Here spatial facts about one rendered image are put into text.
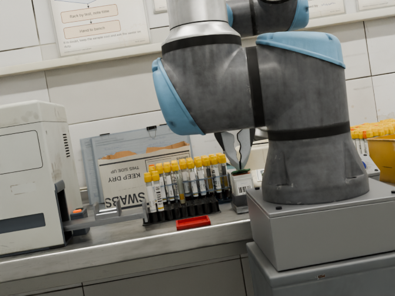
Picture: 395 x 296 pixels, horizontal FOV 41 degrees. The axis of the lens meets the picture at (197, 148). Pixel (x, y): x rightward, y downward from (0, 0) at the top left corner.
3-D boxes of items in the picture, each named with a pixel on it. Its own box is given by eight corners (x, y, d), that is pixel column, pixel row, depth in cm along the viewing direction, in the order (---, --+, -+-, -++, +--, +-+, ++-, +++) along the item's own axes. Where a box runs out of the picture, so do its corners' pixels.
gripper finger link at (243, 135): (250, 166, 120) (244, 126, 119) (255, 168, 114) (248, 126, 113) (237, 168, 119) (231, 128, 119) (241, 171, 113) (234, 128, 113)
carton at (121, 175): (104, 217, 135) (94, 159, 134) (115, 201, 163) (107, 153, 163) (200, 201, 136) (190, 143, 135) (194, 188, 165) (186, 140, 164)
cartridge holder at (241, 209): (237, 214, 110) (234, 197, 110) (231, 207, 119) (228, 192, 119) (262, 209, 111) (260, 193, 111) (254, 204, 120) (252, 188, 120)
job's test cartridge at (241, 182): (238, 205, 113) (233, 176, 112) (234, 202, 117) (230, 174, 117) (256, 202, 113) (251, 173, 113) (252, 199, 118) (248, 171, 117)
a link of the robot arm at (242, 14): (248, -10, 98) (248, 2, 109) (188, -1, 99) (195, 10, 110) (253, 32, 98) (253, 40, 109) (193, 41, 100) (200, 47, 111)
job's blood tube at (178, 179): (181, 214, 119) (174, 171, 119) (181, 213, 121) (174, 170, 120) (187, 213, 119) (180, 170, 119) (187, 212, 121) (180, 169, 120)
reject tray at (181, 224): (177, 230, 104) (176, 226, 104) (176, 224, 111) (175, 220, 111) (210, 224, 104) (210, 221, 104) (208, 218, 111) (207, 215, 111)
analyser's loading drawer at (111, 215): (47, 239, 106) (42, 214, 106) (54, 232, 113) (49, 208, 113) (147, 221, 107) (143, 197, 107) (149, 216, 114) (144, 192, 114)
